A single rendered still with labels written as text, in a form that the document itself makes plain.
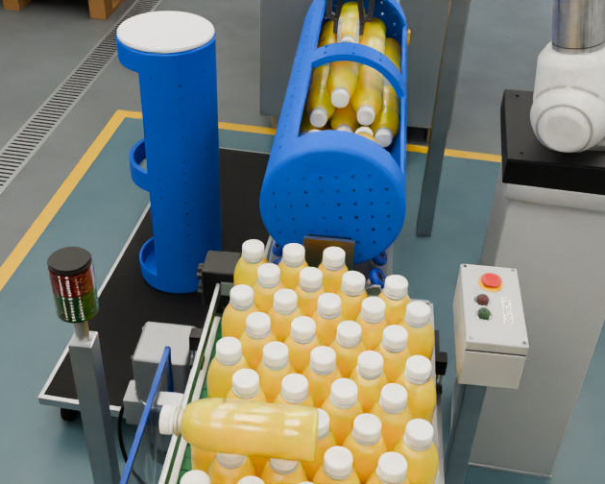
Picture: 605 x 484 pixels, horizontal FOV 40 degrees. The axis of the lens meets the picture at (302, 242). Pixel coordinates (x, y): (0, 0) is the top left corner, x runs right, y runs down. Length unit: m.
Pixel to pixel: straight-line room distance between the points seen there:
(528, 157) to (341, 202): 0.51
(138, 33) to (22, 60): 2.43
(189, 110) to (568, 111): 1.19
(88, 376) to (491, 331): 0.65
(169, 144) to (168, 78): 0.22
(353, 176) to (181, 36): 1.03
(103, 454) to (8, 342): 1.53
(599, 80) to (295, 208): 0.63
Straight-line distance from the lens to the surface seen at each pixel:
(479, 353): 1.39
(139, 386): 1.70
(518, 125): 2.06
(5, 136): 4.16
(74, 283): 1.24
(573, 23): 1.71
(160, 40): 2.44
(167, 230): 2.70
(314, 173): 1.58
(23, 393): 2.84
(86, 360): 1.36
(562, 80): 1.72
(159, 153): 2.54
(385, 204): 1.60
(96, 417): 1.46
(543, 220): 2.01
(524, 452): 2.57
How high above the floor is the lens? 2.02
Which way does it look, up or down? 37 degrees down
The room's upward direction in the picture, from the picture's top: 3 degrees clockwise
